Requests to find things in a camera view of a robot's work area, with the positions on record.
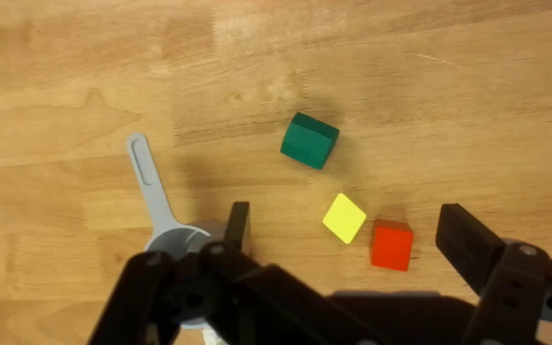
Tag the yellow block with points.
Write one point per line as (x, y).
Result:
(344, 219)

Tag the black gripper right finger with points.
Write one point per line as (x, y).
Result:
(468, 242)

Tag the green block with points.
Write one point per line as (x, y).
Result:
(307, 142)

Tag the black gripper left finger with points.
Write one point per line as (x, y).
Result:
(238, 223)

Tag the grey measuring cup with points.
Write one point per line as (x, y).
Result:
(152, 185)

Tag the red block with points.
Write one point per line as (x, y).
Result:
(392, 246)

